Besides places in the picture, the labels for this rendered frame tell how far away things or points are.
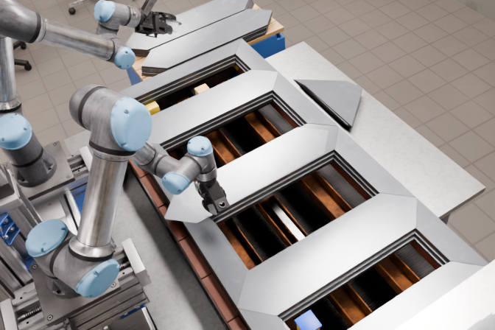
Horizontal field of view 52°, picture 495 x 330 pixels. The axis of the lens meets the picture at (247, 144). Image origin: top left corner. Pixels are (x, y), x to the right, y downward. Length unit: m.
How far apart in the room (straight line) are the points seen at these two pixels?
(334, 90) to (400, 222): 0.81
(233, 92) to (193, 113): 0.21
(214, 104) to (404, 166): 0.84
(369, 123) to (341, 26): 1.98
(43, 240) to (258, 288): 0.67
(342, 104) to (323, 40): 1.76
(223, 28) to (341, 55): 1.38
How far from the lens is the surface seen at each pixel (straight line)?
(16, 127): 1.85
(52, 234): 1.48
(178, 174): 1.57
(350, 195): 2.30
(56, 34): 1.72
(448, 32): 4.23
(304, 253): 1.76
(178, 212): 1.91
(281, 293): 1.69
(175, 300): 1.94
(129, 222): 2.18
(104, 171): 1.29
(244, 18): 2.81
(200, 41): 2.69
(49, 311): 1.64
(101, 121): 1.25
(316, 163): 2.02
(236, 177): 1.97
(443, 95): 3.66
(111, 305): 1.75
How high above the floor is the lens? 2.37
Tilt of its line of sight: 47 degrees down
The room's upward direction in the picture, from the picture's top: 8 degrees counter-clockwise
